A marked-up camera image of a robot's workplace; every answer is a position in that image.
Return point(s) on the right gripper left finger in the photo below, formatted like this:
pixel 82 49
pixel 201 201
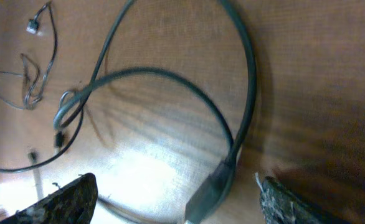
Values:
pixel 74 203

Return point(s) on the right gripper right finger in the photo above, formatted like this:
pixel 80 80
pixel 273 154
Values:
pixel 281 206

